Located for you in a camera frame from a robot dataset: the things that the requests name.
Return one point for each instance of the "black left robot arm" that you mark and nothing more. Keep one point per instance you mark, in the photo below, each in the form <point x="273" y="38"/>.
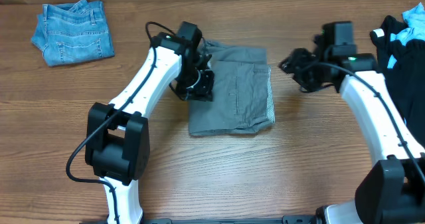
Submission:
<point x="117" y="143"/>

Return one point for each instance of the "light blue cloth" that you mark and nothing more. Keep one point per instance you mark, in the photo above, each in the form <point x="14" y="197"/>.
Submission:
<point x="405" y="39"/>

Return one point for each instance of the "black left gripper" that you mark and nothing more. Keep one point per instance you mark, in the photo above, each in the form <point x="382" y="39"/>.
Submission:
<point x="203" y="91"/>

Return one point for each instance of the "grey shorts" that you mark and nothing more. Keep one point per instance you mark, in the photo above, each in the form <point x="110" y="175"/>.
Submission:
<point x="242" y="93"/>

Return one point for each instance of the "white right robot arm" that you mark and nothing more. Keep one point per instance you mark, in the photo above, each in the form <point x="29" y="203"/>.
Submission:
<point x="393" y="190"/>

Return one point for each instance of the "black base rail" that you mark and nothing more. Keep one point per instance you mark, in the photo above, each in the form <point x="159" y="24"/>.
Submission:
<point x="229" y="220"/>

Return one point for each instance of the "folded blue denim jeans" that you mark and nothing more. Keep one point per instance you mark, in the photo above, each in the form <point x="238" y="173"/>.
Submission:
<point x="71" y="33"/>

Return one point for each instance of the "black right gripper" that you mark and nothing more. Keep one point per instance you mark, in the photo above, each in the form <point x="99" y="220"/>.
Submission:
<point x="292" y="66"/>

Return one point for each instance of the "black garment with white label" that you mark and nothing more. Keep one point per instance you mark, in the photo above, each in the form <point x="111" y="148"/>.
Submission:
<point x="402" y="63"/>

